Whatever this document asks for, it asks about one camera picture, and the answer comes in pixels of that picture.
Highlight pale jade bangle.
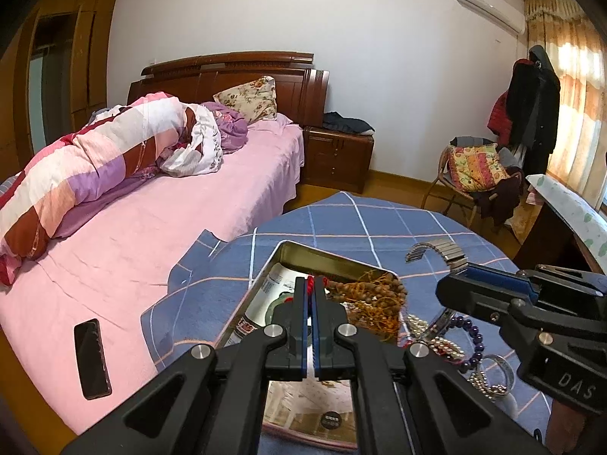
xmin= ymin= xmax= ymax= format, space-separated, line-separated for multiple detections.
xmin=473 ymin=355 xmax=516 ymax=395

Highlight patterned yellow curtain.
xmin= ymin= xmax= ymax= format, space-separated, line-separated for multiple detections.
xmin=524 ymin=0 xmax=607 ymax=209

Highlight metal tin box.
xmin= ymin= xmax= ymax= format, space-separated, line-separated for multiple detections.
xmin=215 ymin=240 xmax=405 ymax=451

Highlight metal watch band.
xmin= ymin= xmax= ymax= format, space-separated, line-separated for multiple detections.
xmin=405 ymin=238 xmax=470 ymax=272

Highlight colourful patterned cushion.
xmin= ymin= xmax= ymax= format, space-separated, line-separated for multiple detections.
xmin=447 ymin=143 xmax=512 ymax=193

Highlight pink patchwork quilt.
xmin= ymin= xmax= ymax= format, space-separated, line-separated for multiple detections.
xmin=0 ymin=92 xmax=223 ymax=286

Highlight dark hanging coats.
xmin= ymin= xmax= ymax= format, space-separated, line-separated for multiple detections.
xmin=507 ymin=45 xmax=561 ymax=162

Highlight floral pillow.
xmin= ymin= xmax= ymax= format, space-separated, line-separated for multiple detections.
xmin=212 ymin=76 xmax=278 ymax=124

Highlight brown wooden bead bracelet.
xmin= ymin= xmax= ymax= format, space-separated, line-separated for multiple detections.
xmin=327 ymin=270 xmax=409 ymax=342

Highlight dark wooden desk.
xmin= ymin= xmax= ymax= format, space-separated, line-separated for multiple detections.
xmin=514 ymin=199 xmax=607 ymax=276

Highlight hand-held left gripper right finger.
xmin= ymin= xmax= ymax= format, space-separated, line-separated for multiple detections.
xmin=313 ymin=286 xmax=551 ymax=455

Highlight wooden wardrobe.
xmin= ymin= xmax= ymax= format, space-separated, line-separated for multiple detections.
xmin=0 ymin=0 xmax=124 ymax=176

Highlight glossy pink-edged card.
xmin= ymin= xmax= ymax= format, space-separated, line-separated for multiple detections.
xmin=263 ymin=380 xmax=356 ymax=451

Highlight blue checked tablecloth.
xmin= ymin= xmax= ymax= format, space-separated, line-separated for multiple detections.
xmin=140 ymin=191 xmax=553 ymax=455

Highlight wooden headboard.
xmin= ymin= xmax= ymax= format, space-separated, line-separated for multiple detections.
xmin=127 ymin=52 xmax=330 ymax=129

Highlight dark folded clothes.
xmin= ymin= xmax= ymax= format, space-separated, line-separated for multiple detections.
xmin=322 ymin=111 xmax=375 ymax=134

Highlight dark garment on chair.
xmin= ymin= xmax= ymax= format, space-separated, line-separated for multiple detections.
xmin=476 ymin=175 xmax=522 ymax=228

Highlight white air conditioner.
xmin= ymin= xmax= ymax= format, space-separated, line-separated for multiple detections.
xmin=456 ymin=0 xmax=527 ymax=35

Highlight silver bead chain necklace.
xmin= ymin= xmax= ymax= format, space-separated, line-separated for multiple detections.
xmin=403 ymin=314 xmax=512 ymax=399

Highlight purple cloth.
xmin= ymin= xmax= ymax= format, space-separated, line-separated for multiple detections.
xmin=201 ymin=101 xmax=250 ymax=155

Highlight purple bead bracelet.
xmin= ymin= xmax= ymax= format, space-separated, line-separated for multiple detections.
xmin=448 ymin=315 xmax=485 ymax=373

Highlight wooden chair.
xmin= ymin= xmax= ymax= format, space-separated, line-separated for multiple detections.
xmin=421 ymin=136 xmax=527 ymax=228

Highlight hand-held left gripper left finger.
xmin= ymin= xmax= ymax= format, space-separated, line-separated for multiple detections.
xmin=61 ymin=276 xmax=312 ymax=455

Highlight wooden nightstand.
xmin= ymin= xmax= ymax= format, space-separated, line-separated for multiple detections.
xmin=300 ymin=126 xmax=375 ymax=194

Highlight red hanging jacket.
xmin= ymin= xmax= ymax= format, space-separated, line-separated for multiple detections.
xmin=487 ymin=92 xmax=517 ymax=140

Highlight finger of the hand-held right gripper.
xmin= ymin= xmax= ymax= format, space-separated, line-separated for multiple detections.
xmin=448 ymin=264 xmax=605 ymax=302
xmin=435 ymin=272 xmax=541 ymax=342

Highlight white green patterned cover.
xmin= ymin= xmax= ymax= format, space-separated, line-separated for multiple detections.
xmin=525 ymin=174 xmax=607 ymax=261

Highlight red cord jade pendant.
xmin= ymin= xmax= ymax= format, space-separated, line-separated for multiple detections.
xmin=268 ymin=275 xmax=318 ymax=325

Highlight black smartphone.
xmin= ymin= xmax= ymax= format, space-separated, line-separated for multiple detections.
xmin=73 ymin=318 xmax=113 ymax=400

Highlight white paper booklet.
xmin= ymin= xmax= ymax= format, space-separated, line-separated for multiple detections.
xmin=244 ymin=265 xmax=297 ymax=342

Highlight bed with pink sheet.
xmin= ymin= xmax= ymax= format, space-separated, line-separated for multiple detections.
xmin=0 ymin=114 xmax=307 ymax=437

